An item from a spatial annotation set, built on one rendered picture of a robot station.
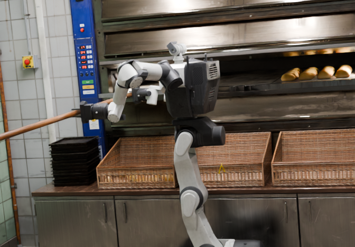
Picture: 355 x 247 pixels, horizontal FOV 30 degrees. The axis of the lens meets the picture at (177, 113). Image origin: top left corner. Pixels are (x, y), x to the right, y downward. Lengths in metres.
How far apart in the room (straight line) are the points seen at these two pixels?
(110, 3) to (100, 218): 1.55
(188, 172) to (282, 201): 0.67
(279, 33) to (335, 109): 0.64
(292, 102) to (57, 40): 1.79
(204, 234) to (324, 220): 0.76
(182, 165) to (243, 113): 0.96
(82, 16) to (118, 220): 1.51
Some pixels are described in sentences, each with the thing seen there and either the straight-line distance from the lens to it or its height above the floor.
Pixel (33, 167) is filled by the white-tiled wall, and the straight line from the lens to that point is 5.29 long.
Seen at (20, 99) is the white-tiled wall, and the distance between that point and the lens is 5.25.
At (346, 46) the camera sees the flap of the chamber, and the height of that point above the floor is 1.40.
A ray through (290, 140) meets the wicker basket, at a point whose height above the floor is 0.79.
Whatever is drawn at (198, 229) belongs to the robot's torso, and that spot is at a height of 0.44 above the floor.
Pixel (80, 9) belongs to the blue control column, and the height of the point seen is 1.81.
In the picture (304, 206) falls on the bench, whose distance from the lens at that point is 4.16.
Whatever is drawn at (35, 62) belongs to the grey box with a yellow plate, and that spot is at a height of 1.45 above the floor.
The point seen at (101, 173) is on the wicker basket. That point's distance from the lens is 4.50.
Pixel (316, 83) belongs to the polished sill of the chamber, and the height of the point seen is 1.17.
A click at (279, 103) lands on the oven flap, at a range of 4.61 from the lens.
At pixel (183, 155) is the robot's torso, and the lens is 3.80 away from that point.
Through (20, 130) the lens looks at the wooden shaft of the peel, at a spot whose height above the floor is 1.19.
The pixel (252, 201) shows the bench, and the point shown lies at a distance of 4.19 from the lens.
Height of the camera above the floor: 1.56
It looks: 7 degrees down
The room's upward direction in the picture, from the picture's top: 5 degrees counter-clockwise
